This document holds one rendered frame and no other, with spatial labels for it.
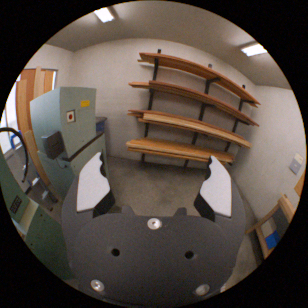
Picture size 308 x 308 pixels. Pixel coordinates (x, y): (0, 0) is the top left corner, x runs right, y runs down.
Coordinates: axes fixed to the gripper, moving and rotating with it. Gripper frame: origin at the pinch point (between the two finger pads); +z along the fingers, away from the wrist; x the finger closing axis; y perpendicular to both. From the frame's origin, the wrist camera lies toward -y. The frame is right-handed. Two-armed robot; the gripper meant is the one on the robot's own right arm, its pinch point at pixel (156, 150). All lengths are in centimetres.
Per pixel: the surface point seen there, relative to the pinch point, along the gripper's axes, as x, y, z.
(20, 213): -79, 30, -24
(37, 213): -70, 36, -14
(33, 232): -68, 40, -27
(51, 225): -72, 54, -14
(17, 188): -79, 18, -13
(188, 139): 67, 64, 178
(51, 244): -71, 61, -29
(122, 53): -66, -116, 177
